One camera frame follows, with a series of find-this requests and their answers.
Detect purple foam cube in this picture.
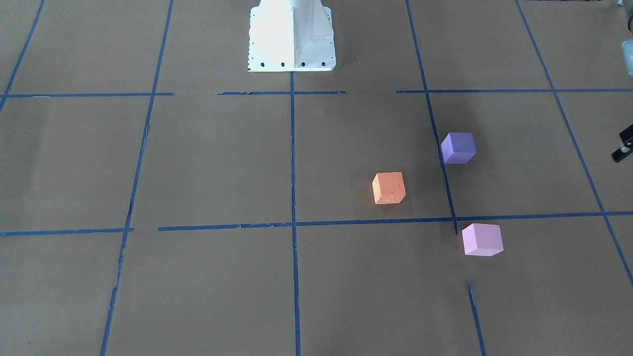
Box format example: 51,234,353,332
440,132,477,164

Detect pink foam cube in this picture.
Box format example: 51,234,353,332
461,223,504,257

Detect brown paper table cover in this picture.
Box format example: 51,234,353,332
1,0,632,356

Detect orange foam cube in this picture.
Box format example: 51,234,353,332
371,172,406,205

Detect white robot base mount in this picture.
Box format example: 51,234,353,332
247,0,337,72

